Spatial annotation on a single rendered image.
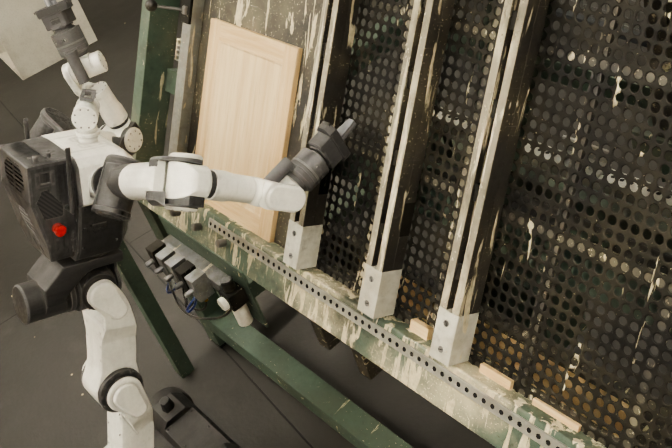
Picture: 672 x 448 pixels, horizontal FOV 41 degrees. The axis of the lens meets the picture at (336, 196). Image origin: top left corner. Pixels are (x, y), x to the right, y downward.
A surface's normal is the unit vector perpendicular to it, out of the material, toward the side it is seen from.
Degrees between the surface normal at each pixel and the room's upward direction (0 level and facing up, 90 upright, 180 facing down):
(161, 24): 90
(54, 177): 90
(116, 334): 111
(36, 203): 90
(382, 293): 90
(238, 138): 58
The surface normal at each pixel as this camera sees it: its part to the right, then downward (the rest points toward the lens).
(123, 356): 0.63, 0.33
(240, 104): -0.76, 0.07
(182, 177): -0.13, -0.08
